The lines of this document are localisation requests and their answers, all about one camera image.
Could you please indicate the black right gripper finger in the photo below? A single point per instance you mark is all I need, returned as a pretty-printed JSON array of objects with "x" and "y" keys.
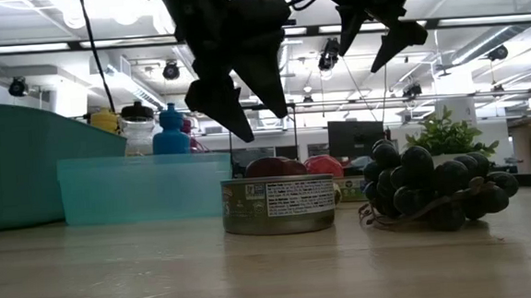
[
  {"x": 399, "y": 39},
  {"x": 347, "y": 28}
]

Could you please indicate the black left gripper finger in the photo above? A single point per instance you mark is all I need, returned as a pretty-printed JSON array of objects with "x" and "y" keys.
[
  {"x": 219, "y": 103},
  {"x": 265, "y": 75}
]

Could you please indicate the pink plastic water bottle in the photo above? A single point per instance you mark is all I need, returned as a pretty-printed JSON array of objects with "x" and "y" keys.
[{"x": 196, "y": 141}]

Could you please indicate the blue plastic water bottle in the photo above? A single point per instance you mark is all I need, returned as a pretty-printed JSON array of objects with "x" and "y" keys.
[{"x": 171, "y": 136}]

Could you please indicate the clear bottle with black cap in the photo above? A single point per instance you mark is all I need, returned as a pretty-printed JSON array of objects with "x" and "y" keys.
[{"x": 138, "y": 129}]

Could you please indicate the red round fruit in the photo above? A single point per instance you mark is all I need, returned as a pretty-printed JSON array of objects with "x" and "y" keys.
[{"x": 324, "y": 166}]

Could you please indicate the yellow plastic water bottle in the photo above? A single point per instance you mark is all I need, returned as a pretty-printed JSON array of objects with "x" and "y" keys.
[{"x": 105, "y": 122}]

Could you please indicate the dark purple grape bunch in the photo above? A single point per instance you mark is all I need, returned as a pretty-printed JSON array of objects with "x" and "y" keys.
[{"x": 415, "y": 181}]

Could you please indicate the black ceiling spotlight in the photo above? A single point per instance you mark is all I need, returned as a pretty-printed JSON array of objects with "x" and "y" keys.
[
  {"x": 412, "y": 90},
  {"x": 17, "y": 86},
  {"x": 171, "y": 70},
  {"x": 498, "y": 52}
]

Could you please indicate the small green potted plant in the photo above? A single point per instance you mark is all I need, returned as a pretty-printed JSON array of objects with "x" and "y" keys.
[{"x": 445, "y": 138}]

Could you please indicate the black computer monitor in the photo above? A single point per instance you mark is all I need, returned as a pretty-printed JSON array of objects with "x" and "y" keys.
[{"x": 355, "y": 139}]

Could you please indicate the translucent teal plastic tray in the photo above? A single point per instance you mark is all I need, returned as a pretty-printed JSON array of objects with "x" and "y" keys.
[{"x": 143, "y": 189}]

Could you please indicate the labelled tuna can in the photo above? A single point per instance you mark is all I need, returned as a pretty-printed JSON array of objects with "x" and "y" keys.
[{"x": 278, "y": 208}]

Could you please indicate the silver can with green label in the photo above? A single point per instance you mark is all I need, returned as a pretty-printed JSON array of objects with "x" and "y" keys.
[{"x": 349, "y": 190}]

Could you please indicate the teal plastic bin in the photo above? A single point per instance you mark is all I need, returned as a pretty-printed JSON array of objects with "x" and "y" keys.
[{"x": 17, "y": 173}]

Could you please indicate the black overhead camera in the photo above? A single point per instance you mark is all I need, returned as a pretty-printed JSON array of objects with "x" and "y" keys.
[{"x": 329, "y": 57}]

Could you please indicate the black overhead frame bar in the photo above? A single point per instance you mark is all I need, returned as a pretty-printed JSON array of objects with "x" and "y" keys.
[{"x": 433, "y": 23}]

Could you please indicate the black metal stand frame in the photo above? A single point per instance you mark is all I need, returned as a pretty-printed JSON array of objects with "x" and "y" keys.
[{"x": 295, "y": 133}]

